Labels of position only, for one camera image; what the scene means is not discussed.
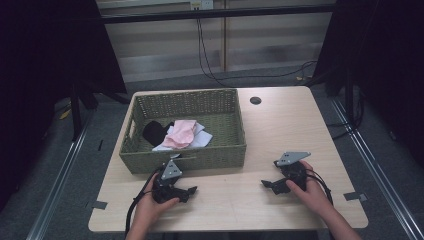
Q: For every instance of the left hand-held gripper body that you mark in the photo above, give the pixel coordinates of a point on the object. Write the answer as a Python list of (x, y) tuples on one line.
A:
[(170, 171)]

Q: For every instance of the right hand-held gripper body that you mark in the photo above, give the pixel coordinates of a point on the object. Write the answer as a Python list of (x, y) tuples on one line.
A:
[(290, 159)]

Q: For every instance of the person's right hand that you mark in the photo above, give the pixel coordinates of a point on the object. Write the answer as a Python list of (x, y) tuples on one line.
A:
[(313, 198)]

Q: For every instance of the person's left hand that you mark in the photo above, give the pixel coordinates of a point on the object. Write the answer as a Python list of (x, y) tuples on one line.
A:
[(146, 208)]

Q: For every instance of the pink sock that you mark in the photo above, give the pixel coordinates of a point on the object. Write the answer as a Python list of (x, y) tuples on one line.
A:
[(181, 135)]

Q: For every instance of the black sock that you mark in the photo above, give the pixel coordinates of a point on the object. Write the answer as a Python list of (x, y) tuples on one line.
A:
[(154, 132)]

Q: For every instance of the white sock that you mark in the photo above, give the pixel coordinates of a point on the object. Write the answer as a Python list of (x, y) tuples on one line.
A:
[(202, 139)]

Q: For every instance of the green woven basket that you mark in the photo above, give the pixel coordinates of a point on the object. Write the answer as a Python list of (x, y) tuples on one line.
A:
[(218, 128)]

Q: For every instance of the grey tape piece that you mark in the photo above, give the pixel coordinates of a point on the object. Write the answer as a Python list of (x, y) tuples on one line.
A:
[(99, 205), (355, 196)]

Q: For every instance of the black metal stand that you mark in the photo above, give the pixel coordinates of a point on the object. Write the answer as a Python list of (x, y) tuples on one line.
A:
[(349, 100), (76, 110)]

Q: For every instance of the yellow floor scrap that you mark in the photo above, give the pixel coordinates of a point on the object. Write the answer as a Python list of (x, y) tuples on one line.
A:
[(65, 113)]

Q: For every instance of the dark curtain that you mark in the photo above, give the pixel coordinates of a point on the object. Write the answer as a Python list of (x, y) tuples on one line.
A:
[(383, 56)]

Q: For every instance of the black horizontal metal bar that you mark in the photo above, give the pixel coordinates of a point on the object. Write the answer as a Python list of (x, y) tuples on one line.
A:
[(216, 13)]

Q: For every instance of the silver floor rail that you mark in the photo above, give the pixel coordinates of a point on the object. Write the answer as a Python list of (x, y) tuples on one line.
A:
[(58, 180), (380, 173)]

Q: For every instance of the white wall outlet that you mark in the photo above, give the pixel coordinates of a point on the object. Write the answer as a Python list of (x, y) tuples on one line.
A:
[(201, 4)]

